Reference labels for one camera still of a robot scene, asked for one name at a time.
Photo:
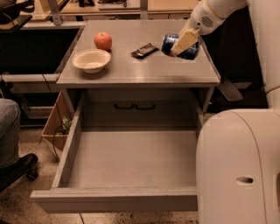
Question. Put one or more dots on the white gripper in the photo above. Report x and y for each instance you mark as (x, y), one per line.
(200, 17)

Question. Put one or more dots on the blue pepsi can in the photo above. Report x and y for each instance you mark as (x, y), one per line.
(188, 54)

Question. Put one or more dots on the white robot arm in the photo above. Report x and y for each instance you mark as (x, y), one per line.
(238, 150)

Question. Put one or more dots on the grey drawer cabinet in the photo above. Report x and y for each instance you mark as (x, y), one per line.
(181, 88)

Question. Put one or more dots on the grey open top drawer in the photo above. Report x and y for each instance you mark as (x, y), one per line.
(114, 171)

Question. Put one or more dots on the dark candy bar wrapper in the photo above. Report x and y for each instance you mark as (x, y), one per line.
(144, 51)

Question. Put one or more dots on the black office chair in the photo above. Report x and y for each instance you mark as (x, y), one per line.
(232, 48)

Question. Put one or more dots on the red apple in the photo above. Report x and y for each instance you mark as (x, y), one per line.
(103, 40)

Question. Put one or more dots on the white paper bowl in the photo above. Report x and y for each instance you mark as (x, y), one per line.
(91, 61)

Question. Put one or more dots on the wooden desk in background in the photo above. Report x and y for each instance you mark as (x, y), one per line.
(152, 9)

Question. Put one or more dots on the cardboard box with items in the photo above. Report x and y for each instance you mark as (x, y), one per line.
(55, 131)

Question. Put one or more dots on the person leg in jeans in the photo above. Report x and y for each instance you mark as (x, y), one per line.
(9, 129)

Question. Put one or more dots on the black shoe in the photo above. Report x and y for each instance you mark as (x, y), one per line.
(12, 173)

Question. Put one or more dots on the black lower drawer handle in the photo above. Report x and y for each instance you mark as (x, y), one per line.
(139, 105)

